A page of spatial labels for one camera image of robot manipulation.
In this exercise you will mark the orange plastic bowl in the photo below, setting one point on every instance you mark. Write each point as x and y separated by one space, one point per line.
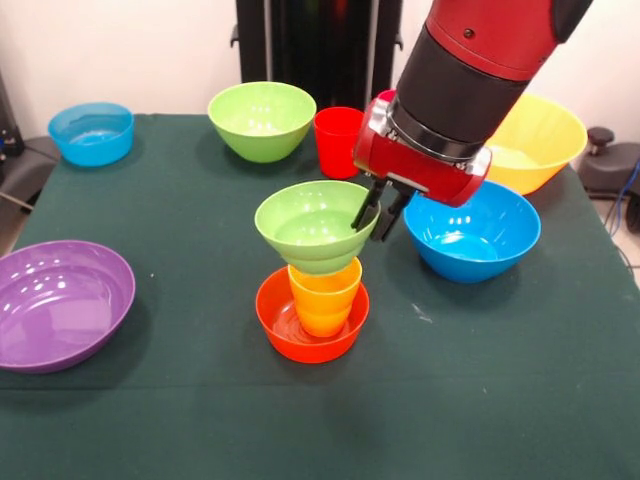
280 330

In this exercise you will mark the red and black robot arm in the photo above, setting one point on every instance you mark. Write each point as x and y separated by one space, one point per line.
465 85

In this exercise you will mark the small green ribbed bowl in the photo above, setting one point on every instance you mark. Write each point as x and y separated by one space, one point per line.
310 240

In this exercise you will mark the yellow plastic bowl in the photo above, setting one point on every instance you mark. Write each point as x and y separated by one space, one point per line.
540 150

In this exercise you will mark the large blue plastic bowl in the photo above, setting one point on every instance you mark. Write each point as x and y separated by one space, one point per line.
475 240

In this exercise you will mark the dark green tablecloth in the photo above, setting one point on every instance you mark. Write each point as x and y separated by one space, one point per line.
320 415

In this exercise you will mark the red plastic cup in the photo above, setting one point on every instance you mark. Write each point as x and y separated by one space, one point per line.
335 145

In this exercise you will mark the orange plastic cup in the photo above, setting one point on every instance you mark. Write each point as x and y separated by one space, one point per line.
325 305

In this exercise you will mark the grey machine base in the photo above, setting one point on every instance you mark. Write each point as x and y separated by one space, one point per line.
30 165

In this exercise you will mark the small blue plastic bowl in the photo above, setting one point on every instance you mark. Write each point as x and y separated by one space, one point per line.
92 145

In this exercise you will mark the large green plastic bowl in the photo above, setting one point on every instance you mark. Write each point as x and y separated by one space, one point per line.
260 120

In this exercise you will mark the black equipment rack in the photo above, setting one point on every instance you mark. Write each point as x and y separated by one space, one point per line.
7 125

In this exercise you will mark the purple plastic bowl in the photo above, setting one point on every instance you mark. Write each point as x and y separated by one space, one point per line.
60 310

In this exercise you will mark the grey base with black knob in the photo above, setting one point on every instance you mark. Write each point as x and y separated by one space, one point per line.
610 165

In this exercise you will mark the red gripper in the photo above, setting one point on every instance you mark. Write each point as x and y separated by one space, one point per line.
415 165

